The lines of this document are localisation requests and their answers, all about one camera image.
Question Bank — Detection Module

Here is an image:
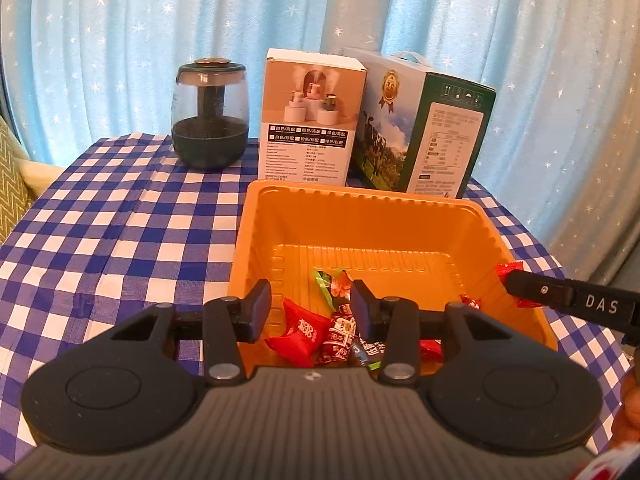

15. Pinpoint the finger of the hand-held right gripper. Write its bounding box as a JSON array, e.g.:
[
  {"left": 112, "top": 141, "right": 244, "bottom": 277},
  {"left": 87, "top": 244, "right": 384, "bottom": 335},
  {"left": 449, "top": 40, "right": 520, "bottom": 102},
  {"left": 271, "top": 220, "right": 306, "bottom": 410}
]
[{"left": 501, "top": 269, "right": 573, "bottom": 312}]

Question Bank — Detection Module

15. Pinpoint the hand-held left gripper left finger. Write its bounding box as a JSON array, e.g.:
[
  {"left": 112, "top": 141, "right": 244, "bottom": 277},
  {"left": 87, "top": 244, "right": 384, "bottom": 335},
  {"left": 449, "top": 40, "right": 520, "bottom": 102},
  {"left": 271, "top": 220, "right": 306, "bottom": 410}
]
[{"left": 112, "top": 279, "right": 273, "bottom": 387}]

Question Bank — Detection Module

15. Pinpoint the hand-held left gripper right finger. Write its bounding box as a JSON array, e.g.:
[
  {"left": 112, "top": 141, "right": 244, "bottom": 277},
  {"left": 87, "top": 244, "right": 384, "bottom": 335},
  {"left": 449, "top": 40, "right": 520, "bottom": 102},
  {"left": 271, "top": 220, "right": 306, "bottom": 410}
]
[{"left": 349, "top": 279, "right": 503, "bottom": 387}]

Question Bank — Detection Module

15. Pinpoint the green red snack packet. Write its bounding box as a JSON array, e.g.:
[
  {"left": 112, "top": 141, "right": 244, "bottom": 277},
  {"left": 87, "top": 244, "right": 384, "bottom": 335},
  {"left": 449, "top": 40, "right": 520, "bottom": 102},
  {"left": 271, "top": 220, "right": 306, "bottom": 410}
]
[{"left": 312, "top": 269, "right": 357, "bottom": 307}]

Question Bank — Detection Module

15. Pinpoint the large red snack packet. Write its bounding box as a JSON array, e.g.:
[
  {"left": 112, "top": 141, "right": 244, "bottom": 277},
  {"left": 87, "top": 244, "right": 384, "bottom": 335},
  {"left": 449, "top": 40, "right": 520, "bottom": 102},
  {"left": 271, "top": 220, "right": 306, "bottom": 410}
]
[{"left": 265, "top": 297, "right": 334, "bottom": 368}]

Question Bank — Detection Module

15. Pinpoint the orange plastic tray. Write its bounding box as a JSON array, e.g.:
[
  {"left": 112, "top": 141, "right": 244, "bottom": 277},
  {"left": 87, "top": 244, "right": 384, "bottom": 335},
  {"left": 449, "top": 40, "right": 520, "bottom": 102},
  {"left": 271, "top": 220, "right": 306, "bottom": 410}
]
[{"left": 227, "top": 180, "right": 558, "bottom": 380}]

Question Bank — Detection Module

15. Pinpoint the person's right hand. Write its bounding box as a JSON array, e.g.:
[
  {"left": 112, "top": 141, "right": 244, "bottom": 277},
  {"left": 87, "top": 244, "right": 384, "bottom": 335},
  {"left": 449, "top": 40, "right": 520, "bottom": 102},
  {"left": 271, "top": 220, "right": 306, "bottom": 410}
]
[{"left": 611, "top": 360, "right": 640, "bottom": 453}]

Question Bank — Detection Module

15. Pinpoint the grey curtain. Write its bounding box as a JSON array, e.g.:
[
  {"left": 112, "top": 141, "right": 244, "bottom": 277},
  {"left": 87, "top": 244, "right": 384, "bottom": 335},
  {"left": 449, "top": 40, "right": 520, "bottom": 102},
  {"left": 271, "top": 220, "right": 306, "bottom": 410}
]
[{"left": 592, "top": 195, "right": 640, "bottom": 293}]

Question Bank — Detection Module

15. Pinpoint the blue white checked tablecloth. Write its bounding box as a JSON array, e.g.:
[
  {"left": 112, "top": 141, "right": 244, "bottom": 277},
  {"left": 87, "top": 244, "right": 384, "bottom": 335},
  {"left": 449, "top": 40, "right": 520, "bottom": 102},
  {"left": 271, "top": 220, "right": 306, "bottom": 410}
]
[{"left": 0, "top": 132, "right": 635, "bottom": 463}]

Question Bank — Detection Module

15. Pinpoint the red white patterned clothing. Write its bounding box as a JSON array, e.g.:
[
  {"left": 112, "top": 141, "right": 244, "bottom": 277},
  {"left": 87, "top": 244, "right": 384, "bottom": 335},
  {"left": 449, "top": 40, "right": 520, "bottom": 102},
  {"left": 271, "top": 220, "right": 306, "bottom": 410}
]
[{"left": 574, "top": 444, "right": 640, "bottom": 480}]

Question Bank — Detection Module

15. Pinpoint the green carton box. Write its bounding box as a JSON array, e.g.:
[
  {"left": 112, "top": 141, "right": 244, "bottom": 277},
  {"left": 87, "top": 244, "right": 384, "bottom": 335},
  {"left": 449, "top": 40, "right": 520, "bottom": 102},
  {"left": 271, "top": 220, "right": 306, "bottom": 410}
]
[{"left": 342, "top": 47, "right": 497, "bottom": 200}]

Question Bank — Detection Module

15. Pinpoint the dark green humidifier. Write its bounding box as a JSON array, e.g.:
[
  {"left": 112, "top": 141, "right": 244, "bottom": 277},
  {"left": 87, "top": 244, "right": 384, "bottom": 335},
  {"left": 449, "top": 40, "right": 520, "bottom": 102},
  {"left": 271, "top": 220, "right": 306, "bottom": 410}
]
[{"left": 171, "top": 56, "right": 250, "bottom": 169}]

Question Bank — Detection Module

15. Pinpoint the white humidifier box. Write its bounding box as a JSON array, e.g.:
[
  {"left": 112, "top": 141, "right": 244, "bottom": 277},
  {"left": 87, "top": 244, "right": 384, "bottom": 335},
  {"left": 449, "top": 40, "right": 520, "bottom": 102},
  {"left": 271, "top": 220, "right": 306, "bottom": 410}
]
[{"left": 257, "top": 48, "right": 368, "bottom": 187}]

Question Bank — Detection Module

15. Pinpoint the pale yellow sofa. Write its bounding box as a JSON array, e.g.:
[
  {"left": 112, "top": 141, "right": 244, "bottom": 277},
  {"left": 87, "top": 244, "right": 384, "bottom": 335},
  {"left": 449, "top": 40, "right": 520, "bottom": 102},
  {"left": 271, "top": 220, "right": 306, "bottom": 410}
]
[{"left": 20, "top": 159, "right": 67, "bottom": 198}]

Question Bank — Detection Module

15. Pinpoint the green zigzag cushion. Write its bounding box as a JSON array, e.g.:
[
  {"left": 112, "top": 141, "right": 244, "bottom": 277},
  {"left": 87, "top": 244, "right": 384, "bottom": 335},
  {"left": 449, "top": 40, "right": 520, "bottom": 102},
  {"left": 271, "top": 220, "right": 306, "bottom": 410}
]
[{"left": 0, "top": 114, "right": 35, "bottom": 247}]

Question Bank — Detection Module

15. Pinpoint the blue starry curtain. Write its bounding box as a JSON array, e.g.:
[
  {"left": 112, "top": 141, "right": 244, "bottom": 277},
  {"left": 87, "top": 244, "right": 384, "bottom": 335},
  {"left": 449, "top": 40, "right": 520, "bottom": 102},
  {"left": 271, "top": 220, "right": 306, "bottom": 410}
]
[{"left": 0, "top": 0, "right": 640, "bottom": 241}]

